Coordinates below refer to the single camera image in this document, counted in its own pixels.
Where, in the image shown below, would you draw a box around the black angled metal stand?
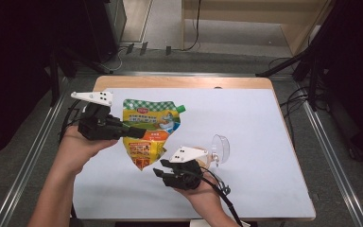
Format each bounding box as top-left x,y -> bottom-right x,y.
48,46 -> 110,107

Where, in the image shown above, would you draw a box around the white table mat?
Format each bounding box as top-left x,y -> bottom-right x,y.
72,87 -> 316,220

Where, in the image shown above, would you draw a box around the yellow spouted food pouch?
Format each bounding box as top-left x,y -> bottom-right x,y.
121,98 -> 187,171

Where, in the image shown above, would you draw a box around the light wooden shelf unit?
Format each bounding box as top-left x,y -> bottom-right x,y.
181,0 -> 333,57

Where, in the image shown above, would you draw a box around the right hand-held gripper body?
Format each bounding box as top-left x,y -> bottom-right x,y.
163,145 -> 209,191

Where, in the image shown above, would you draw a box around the aluminium floor rail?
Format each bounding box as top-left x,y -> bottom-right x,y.
296,79 -> 363,227
0,75 -> 71,227

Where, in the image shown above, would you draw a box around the black metal tripod stand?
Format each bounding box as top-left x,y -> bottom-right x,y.
254,0 -> 363,112

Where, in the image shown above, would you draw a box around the black hanging cable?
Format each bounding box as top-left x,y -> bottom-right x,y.
182,0 -> 202,52

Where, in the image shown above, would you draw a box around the white floor cable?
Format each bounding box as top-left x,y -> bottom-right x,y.
103,46 -> 128,72

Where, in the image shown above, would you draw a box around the person's left hand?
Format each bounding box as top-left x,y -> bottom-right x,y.
59,126 -> 119,171

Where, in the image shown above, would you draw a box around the black cabinet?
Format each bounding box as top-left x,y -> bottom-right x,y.
83,0 -> 128,63

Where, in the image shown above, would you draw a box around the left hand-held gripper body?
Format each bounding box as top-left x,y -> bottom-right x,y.
70,91 -> 124,141

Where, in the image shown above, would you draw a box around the left hand-held gripper black cable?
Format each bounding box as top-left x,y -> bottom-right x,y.
59,98 -> 88,143

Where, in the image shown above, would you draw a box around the white paper sheet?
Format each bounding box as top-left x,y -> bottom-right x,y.
188,218 -> 210,227

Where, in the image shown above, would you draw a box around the black floor cables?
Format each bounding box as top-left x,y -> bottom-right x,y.
278,56 -> 315,141

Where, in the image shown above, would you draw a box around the person's right hand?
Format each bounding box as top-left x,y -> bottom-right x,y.
173,176 -> 223,212

